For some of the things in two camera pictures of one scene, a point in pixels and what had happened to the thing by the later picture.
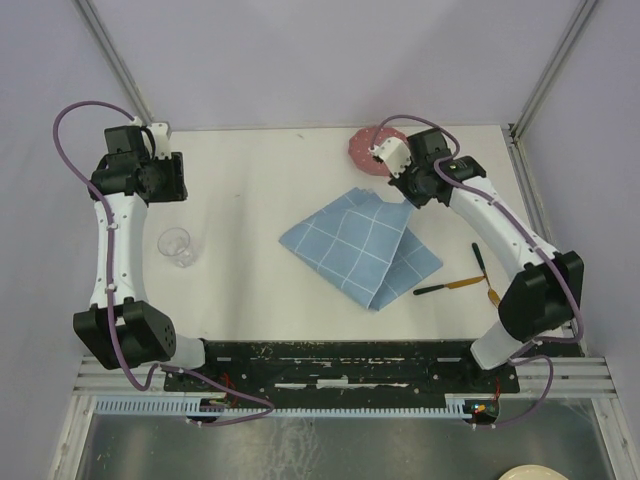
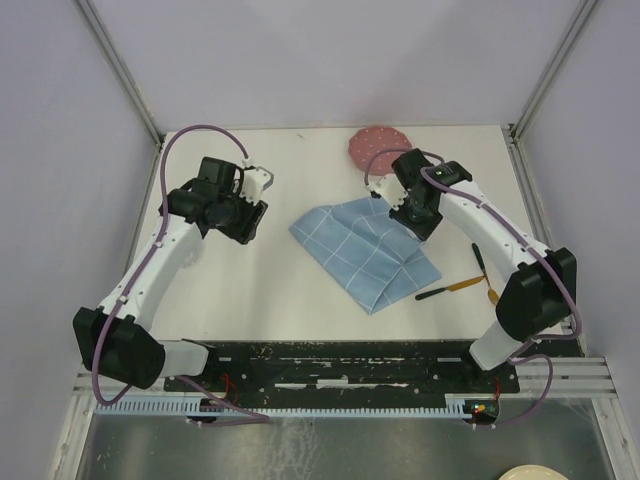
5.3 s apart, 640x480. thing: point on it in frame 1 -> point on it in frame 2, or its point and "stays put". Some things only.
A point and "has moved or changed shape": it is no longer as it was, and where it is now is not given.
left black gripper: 176,190 -> 246,230
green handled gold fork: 492,294 stays put
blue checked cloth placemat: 362,245 has moved or changed shape
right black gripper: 399,182 -> 423,230
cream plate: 533,472 stays put
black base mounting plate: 342,367 stays put
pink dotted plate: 360,144 stays put
